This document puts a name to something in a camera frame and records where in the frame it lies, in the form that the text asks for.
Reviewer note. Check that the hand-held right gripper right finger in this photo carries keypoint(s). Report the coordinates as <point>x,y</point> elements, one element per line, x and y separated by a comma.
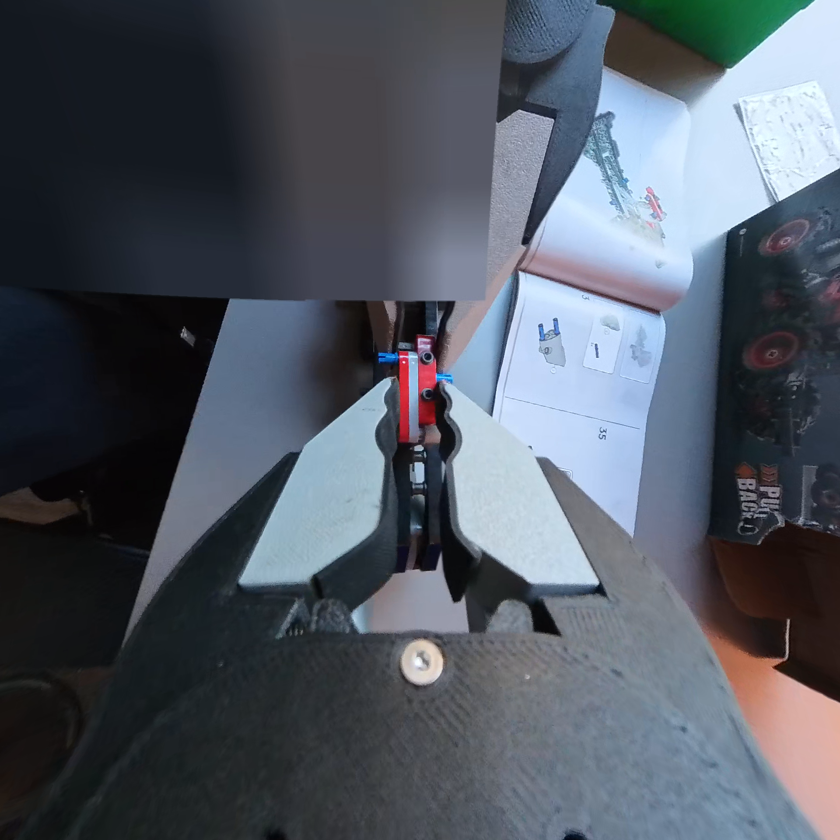
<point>518,512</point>

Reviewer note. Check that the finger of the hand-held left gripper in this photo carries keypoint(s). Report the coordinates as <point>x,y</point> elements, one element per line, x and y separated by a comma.
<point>384,321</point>
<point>525,177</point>

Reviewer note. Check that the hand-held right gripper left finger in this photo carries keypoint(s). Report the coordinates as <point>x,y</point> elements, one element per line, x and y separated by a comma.
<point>328,499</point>

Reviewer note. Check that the red and black lego assembly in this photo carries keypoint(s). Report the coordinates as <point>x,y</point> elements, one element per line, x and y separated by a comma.
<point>417,394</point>

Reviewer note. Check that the open lego instruction booklet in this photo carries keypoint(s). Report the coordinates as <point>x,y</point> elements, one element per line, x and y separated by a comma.
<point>571,394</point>

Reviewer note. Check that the black lego set box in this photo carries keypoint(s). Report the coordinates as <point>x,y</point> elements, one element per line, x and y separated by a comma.
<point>781,367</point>

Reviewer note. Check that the green plastic bin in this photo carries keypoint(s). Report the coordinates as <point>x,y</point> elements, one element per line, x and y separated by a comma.
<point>709,23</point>

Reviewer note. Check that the white sticker sheet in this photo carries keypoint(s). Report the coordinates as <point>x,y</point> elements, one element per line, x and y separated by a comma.
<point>791,138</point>

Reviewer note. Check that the person's dark blue clothing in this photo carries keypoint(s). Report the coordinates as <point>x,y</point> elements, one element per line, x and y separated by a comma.
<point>65,394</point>

